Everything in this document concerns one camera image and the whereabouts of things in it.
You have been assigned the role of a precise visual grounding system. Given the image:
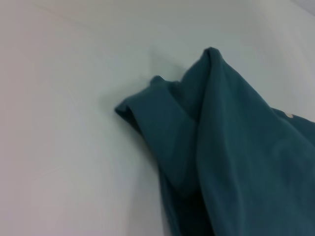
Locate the teal blue shirt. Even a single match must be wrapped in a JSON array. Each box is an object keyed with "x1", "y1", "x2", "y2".
[{"x1": 114, "y1": 47, "x2": 315, "y2": 236}]

